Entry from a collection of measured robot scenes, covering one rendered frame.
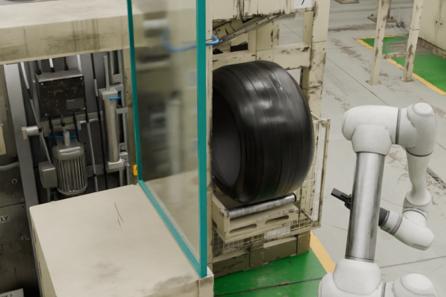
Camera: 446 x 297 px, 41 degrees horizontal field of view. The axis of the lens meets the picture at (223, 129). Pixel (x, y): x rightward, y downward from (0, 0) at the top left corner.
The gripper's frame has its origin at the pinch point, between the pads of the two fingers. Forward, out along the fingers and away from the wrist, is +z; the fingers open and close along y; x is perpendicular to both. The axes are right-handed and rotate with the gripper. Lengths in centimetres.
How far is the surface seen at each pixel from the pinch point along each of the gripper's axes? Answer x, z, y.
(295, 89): 13.7, 36.3, -29.4
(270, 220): -11.2, 19.9, 25.0
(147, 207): -65, 59, -31
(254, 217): -16.6, 26.8, 20.3
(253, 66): 18, 56, -26
